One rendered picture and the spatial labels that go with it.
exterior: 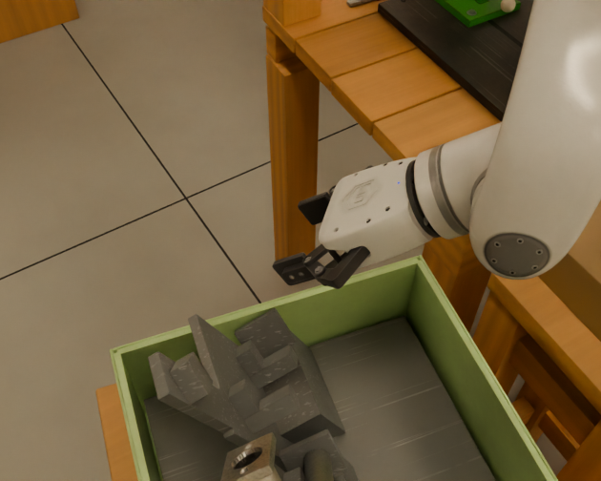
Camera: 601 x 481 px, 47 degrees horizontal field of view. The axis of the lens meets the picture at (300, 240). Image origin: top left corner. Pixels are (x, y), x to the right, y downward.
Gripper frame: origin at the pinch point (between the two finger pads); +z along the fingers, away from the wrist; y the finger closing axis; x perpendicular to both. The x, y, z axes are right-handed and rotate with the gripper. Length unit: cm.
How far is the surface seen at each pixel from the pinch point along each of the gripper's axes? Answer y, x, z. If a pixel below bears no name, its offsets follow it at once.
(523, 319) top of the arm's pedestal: -20.3, 39.5, -6.2
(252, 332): 0.2, 10.7, 15.4
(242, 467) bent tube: 26.4, 0.2, -3.4
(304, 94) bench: -78, 16, 38
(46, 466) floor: -12, 49, 120
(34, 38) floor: -172, -20, 185
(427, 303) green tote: -11.6, 23.8, -0.3
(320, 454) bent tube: 13.7, 18.0, 5.6
